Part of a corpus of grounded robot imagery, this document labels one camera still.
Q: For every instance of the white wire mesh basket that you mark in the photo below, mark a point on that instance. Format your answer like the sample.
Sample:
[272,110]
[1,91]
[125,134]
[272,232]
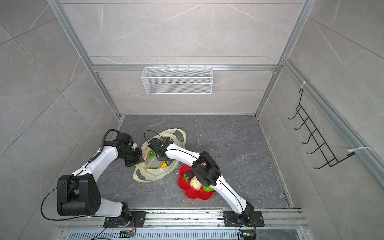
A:
[178,80]

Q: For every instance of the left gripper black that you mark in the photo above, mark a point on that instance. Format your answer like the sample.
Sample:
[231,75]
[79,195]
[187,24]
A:
[138,159]

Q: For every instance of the red flower shaped plate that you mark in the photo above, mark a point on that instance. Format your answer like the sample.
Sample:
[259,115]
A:
[191,193]

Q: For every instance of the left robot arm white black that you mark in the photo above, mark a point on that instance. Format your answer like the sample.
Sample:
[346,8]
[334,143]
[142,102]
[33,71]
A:
[78,194]

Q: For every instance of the dark brown fake fruit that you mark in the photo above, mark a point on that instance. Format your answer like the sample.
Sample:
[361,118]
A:
[188,176]

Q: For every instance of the aluminium mounting rail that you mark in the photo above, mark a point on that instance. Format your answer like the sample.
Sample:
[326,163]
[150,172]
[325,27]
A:
[269,224]

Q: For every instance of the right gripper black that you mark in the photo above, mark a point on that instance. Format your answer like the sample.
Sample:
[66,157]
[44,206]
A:
[159,158]

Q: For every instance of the yellow plastic bag fruit print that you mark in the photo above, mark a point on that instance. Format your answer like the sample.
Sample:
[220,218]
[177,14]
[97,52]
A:
[149,170]

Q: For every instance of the green fake grapes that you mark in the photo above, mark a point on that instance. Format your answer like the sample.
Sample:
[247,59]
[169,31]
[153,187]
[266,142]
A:
[152,154]

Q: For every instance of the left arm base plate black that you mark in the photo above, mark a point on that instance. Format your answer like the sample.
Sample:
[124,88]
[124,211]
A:
[134,219]

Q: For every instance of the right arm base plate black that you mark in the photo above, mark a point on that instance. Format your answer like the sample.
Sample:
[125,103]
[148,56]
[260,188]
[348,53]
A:
[231,219]

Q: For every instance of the yellow fake banana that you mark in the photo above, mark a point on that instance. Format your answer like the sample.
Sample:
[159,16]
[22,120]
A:
[165,164]

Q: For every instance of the black wire hook rack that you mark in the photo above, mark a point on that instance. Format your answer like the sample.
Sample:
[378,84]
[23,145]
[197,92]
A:
[316,137]

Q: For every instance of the green fake leaf vegetable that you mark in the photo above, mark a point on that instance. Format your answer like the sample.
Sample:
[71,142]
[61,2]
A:
[208,189]

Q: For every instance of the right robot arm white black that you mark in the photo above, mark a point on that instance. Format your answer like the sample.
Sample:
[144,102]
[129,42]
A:
[208,174]

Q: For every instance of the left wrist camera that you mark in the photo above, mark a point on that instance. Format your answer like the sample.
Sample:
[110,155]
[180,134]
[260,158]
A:
[126,140]

